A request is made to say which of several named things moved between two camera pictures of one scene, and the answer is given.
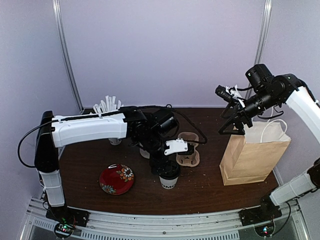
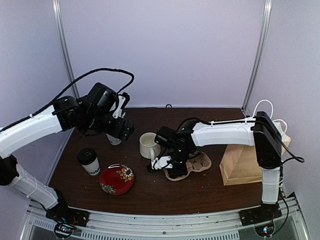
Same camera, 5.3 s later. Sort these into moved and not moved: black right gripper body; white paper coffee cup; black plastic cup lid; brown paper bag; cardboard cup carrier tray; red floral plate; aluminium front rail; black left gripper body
Moved: white paper coffee cup; black right gripper body; black left gripper body; cardboard cup carrier tray; black plastic cup lid
Not moved: aluminium front rail; brown paper bag; red floral plate
